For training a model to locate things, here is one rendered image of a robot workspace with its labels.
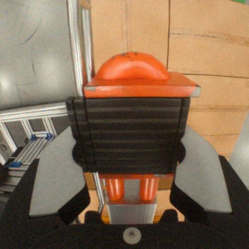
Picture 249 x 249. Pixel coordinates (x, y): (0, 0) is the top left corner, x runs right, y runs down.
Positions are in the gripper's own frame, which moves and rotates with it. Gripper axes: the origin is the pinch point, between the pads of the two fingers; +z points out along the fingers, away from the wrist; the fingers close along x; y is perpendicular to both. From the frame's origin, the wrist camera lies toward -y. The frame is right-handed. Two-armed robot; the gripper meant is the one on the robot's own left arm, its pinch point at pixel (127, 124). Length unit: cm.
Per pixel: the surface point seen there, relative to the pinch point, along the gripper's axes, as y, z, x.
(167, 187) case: 28.0, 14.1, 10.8
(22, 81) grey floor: 18, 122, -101
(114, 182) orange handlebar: 6.5, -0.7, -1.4
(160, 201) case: 33.8, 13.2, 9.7
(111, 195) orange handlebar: 9.3, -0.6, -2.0
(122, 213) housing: 12.5, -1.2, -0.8
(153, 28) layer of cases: -14, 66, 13
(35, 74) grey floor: 13, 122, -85
